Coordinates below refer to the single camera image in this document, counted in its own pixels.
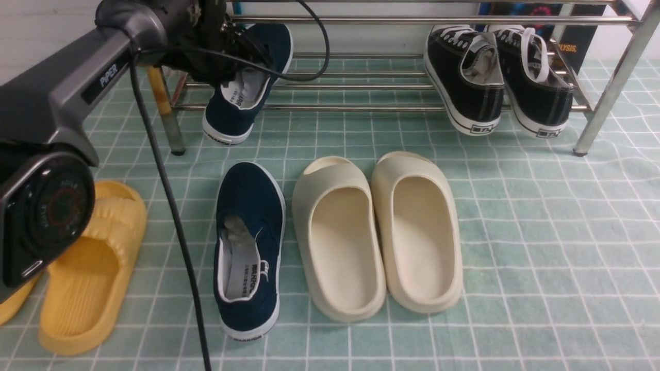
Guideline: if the right yellow slide slipper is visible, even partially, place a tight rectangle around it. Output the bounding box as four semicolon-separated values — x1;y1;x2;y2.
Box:
38;180;147;356

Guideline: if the navy slip-on shoe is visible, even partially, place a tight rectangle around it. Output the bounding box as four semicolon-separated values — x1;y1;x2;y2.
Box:
202;24;294;145
213;162;287;342

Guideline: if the metal shoe rack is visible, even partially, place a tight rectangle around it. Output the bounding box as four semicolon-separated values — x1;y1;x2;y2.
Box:
146;1;658;157

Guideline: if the cream slide slipper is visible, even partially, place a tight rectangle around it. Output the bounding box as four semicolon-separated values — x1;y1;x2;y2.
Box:
291;157;387;323
371;151;464;314

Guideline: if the left yellow slide slipper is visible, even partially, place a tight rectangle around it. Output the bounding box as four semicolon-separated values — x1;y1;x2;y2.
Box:
0;273;43;326

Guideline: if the right black canvas sneaker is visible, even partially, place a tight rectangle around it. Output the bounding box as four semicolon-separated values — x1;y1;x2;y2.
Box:
486;24;574;139

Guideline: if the left black canvas sneaker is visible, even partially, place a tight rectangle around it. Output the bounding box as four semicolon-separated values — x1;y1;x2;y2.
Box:
423;24;505;137

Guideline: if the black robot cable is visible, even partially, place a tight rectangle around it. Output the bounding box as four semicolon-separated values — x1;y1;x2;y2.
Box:
128;0;331;371

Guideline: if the black box behind rack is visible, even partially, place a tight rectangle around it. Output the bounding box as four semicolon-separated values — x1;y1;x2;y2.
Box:
478;3;606;73

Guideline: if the black canvas sneaker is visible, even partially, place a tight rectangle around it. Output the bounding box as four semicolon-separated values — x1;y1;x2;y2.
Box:
423;24;505;137
486;24;574;139

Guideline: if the right cream slide slipper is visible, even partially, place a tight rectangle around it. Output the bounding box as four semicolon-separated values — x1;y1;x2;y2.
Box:
371;151;464;314

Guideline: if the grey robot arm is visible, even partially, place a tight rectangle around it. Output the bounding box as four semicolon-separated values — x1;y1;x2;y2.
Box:
1;1;274;301

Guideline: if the left cream slide slipper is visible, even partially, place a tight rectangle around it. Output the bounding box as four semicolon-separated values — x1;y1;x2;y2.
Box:
291;157;387;323

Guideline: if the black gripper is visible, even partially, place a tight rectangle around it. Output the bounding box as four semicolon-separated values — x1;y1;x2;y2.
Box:
156;1;269;88

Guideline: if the yellow slide slipper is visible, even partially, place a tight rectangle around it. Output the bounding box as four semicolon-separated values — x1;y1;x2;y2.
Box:
0;273;43;326
38;180;147;356

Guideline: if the green checkered floor mat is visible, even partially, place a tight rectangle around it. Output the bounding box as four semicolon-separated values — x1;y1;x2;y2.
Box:
2;61;659;370

